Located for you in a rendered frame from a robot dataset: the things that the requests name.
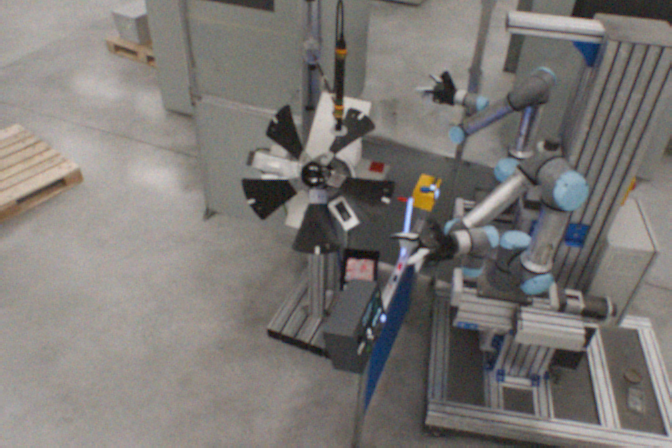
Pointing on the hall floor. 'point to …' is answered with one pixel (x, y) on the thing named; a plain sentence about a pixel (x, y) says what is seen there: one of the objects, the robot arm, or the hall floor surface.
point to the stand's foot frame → (291, 317)
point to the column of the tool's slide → (306, 73)
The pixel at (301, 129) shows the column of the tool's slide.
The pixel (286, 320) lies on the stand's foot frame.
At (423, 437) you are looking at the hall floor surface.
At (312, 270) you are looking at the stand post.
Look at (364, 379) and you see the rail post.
